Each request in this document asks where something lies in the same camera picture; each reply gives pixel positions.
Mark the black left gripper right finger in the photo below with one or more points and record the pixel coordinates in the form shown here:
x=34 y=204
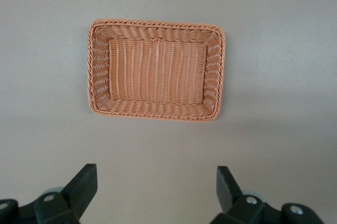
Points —
x=231 y=200

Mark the brown wicker basket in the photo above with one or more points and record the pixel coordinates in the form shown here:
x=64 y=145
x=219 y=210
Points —
x=158 y=71

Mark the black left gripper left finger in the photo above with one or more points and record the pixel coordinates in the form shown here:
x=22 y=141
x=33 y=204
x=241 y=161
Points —
x=71 y=197

